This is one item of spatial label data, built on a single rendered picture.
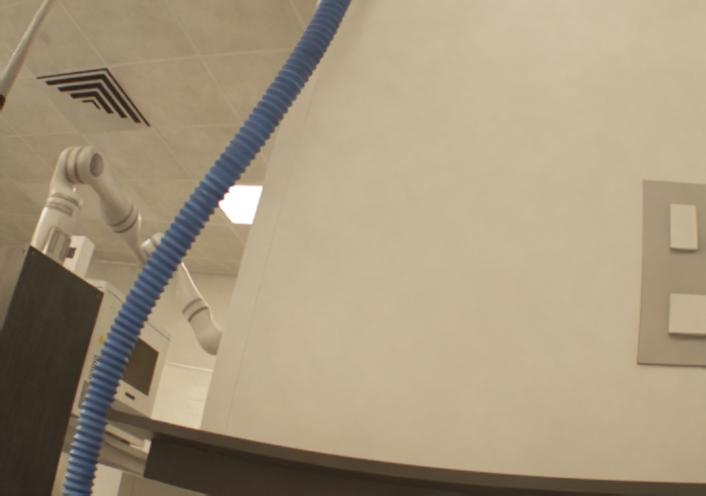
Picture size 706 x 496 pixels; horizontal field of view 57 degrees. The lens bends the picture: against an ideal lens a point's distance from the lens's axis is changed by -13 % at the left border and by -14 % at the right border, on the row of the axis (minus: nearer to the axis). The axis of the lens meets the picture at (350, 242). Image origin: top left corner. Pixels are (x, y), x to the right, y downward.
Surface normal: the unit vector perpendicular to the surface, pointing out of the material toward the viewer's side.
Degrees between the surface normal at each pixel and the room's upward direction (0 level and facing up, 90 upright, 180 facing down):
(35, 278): 90
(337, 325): 90
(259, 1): 180
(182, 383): 90
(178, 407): 90
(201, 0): 180
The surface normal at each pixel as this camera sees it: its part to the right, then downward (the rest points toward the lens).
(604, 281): -0.25, -0.46
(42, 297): 0.85, -0.06
